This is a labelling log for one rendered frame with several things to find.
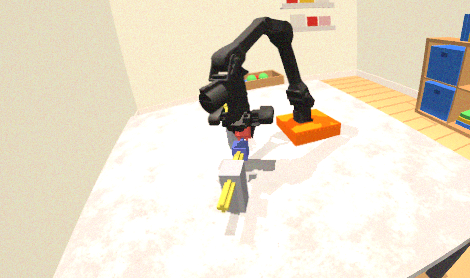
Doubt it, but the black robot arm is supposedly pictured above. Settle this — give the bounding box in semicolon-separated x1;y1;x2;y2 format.
199;16;315;132

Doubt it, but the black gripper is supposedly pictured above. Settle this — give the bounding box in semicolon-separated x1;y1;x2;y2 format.
207;91;274;138

